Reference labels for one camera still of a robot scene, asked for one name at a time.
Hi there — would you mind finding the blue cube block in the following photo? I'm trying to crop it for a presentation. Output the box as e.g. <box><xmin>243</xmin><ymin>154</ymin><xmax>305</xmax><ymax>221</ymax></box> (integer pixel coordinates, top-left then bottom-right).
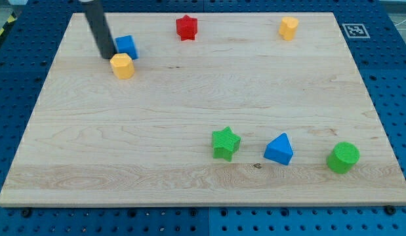
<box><xmin>115</xmin><ymin>35</ymin><xmax>139</xmax><ymax>60</ymax></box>

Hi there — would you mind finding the light wooden board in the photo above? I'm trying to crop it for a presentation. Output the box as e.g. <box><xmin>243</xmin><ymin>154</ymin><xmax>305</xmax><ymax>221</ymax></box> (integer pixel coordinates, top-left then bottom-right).
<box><xmin>0</xmin><ymin>12</ymin><xmax>406</xmax><ymax>208</ymax></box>

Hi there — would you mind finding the green star block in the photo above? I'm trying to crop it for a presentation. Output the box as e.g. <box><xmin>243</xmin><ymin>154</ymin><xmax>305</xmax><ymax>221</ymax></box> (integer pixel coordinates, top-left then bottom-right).
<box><xmin>212</xmin><ymin>127</ymin><xmax>241</xmax><ymax>162</ymax></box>

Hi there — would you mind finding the blue triangle block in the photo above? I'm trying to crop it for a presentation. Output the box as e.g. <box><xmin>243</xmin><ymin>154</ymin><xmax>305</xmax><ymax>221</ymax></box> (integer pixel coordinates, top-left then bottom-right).
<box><xmin>264</xmin><ymin>133</ymin><xmax>294</xmax><ymax>165</ymax></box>

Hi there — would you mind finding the red star block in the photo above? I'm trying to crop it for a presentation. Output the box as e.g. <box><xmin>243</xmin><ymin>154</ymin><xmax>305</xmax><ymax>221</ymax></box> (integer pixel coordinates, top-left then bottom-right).
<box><xmin>176</xmin><ymin>15</ymin><xmax>198</xmax><ymax>41</ymax></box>

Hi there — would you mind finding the yellow hexagon block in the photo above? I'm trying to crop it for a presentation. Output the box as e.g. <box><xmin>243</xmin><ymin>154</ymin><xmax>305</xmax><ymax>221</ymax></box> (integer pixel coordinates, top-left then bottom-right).
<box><xmin>110</xmin><ymin>53</ymin><xmax>135</xmax><ymax>79</ymax></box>

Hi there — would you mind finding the yellow heart block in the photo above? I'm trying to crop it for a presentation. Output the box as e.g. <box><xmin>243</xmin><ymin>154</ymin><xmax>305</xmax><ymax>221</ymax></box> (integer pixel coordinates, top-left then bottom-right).
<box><xmin>279</xmin><ymin>16</ymin><xmax>299</xmax><ymax>41</ymax></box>

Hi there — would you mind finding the green cylinder block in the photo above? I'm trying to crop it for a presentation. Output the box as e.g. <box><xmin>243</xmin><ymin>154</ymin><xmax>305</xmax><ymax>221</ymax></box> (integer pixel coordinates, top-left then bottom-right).
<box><xmin>326</xmin><ymin>142</ymin><xmax>360</xmax><ymax>174</ymax></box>

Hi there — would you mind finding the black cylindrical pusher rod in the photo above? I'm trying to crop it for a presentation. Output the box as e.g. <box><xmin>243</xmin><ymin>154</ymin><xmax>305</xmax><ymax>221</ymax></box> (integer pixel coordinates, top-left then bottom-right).
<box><xmin>79</xmin><ymin>0</ymin><xmax>116</xmax><ymax>59</ymax></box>

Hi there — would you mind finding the white fiducial marker tag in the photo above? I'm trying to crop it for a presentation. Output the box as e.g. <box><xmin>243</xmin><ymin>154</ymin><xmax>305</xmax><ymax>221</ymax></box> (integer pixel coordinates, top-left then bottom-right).
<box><xmin>342</xmin><ymin>23</ymin><xmax>370</xmax><ymax>39</ymax></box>

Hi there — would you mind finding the black yellow hazard tape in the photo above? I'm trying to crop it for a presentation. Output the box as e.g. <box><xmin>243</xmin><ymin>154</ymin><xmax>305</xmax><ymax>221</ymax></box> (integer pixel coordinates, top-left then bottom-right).
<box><xmin>0</xmin><ymin>12</ymin><xmax>18</xmax><ymax>46</ymax></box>

